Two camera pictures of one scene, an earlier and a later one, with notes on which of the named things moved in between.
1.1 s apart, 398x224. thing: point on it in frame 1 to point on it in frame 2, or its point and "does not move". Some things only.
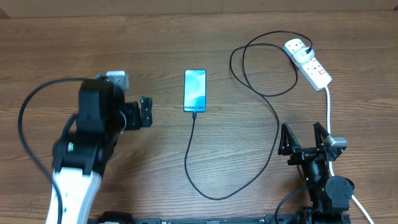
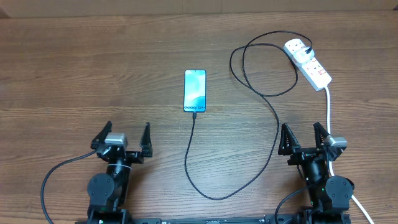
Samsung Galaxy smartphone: (194, 91) does not move
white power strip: (312, 70) does not move
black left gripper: (135, 121) to (137, 157)
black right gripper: (301, 154) does not move
